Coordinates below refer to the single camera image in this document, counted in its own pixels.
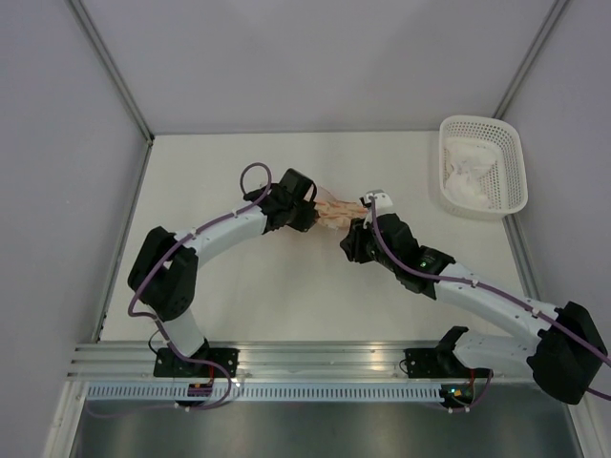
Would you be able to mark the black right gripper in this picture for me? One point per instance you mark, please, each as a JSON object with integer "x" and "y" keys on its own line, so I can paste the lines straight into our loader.
{"x": 352, "y": 245}

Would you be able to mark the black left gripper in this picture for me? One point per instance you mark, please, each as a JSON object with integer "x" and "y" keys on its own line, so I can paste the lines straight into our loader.
{"x": 308, "y": 218}

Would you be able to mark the floral mesh laundry bag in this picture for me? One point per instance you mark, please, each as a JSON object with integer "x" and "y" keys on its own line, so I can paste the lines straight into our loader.
{"x": 336, "y": 214}

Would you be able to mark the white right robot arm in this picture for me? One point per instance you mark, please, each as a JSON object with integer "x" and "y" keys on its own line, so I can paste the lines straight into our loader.
{"x": 559, "y": 348}

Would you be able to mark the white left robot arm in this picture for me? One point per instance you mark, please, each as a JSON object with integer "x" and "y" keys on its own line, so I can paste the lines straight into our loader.
{"x": 164, "y": 276}

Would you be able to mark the white bra in basket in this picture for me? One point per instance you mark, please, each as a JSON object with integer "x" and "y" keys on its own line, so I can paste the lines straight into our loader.
{"x": 470, "y": 160}

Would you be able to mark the white perforated plastic basket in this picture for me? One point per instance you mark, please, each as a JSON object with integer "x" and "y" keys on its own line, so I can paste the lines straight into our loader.
{"x": 505, "y": 185}

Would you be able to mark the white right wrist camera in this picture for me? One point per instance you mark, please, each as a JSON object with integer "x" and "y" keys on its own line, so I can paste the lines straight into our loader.
{"x": 377, "y": 202}

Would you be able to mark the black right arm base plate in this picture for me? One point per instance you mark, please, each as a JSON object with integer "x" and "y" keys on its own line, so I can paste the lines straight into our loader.
{"x": 430, "y": 363}

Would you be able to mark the white slotted cable duct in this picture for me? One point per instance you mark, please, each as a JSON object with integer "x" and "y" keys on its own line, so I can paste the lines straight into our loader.
{"x": 335, "y": 392}

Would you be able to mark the aluminium mounting rail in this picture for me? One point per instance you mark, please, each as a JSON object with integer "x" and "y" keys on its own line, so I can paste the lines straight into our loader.
{"x": 257, "y": 362}

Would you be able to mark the right aluminium frame post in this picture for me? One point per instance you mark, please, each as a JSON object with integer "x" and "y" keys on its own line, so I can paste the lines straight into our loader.
{"x": 544, "y": 33}

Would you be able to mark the aluminium frame post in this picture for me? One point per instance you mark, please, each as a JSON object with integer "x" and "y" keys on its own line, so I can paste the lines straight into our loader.
{"x": 90, "y": 30}
{"x": 544, "y": 33}

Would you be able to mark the left aluminium frame post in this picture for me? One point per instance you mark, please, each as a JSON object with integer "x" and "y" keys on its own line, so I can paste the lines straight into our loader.
{"x": 90, "y": 30}

